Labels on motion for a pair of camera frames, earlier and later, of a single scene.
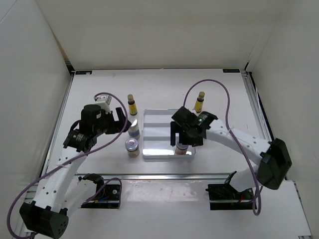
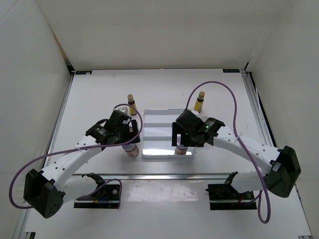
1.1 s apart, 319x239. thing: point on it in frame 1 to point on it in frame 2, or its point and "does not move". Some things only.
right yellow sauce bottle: x=199 y=102 does not move
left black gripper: x=116 y=126 to x=129 y=135
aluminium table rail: x=154 y=177 does not move
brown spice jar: x=181 y=149 does not move
